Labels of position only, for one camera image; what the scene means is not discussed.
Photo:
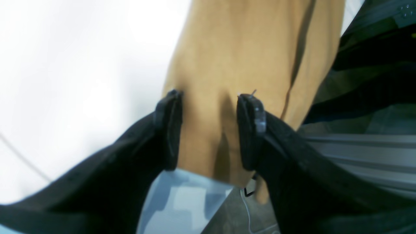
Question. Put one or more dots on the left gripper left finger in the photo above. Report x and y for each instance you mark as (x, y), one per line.
(105, 193)

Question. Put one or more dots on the brown t-shirt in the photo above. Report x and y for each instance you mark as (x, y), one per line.
(283, 49)

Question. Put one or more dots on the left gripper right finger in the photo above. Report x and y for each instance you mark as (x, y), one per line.
(309, 193)

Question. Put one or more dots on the aluminium frame post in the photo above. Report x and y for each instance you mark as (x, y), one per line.
(379, 148)

